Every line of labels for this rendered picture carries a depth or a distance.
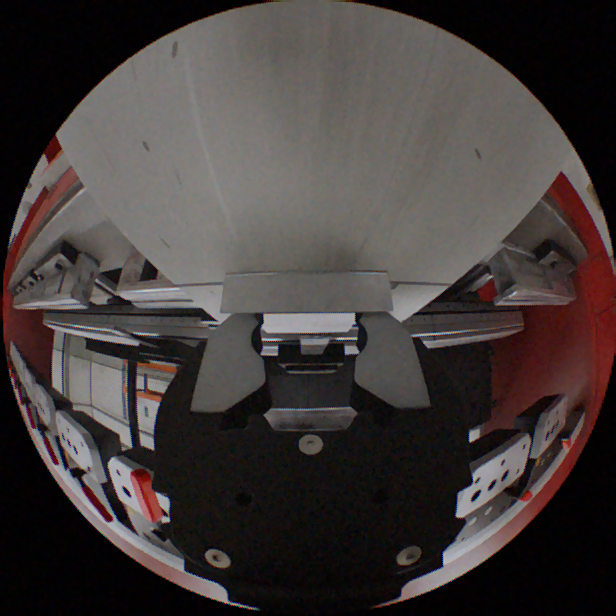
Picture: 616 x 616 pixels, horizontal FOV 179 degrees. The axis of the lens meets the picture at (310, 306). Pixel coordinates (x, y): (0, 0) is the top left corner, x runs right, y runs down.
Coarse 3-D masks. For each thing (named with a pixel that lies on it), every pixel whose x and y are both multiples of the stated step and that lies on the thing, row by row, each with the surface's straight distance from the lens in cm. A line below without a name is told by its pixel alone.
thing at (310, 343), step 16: (304, 336) 25; (320, 336) 25; (288, 352) 39; (304, 352) 36; (320, 352) 37; (336, 352) 40; (288, 368) 40; (304, 368) 40; (320, 368) 40; (336, 368) 40
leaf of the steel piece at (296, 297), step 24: (240, 288) 11; (264, 288) 11; (288, 288) 11; (312, 288) 11; (336, 288) 11; (360, 288) 11; (384, 288) 11; (240, 312) 11; (264, 312) 10; (288, 312) 10; (312, 312) 10; (336, 312) 10; (360, 312) 11
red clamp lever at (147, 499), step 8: (136, 472) 22; (144, 472) 23; (136, 480) 22; (144, 480) 22; (136, 488) 23; (144, 488) 22; (136, 496) 24; (144, 496) 23; (152, 496) 23; (144, 504) 24; (152, 504) 24; (144, 512) 25; (152, 512) 24; (160, 512) 25; (152, 520) 25; (160, 520) 26; (152, 536) 27; (160, 536) 26
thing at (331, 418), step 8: (328, 408) 21; (336, 408) 21; (344, 408) 21; (272, 416) 21; (280, 416) 21; (288, 416) 21; (296, 416) 21; (304, 416) 21; (312, 416) 21; (320, 416) 21; (328, 416) 21; (336, 416) 21; (344, 416) 22; (352, 416) 22; (272, 424) 22; (280, 424) 21; (288, 424) 21; (296, 424) 21; (304, 424) 21; (312, 424) 21; (320, 424) 21; (328, 424) 21; (336, 424) 22; (344, 424) 22
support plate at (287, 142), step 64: (320, 0) 6; (128, 64) 7; (192, 64) 6; (256, 64) 5; (320, 64) 5; (384, 64) 6; (448, 64) 6; (64, 128) 9; (128, 128) 7; (192, 128) 6; (256, 128) 6; (320, 128) 6; (384, 128) 6; (448, 128) 7; (512, 128) 8; (128, 192) 9; (192, 192) 8; (256, 192) 7; (320, 192) 7; (384, 192) 7; (448, 192) 8; (512, 192) 10; (192, 256) 11; (256, 256) 10; (320, 256) 10; (384, 256) 10; (448, 256) 12
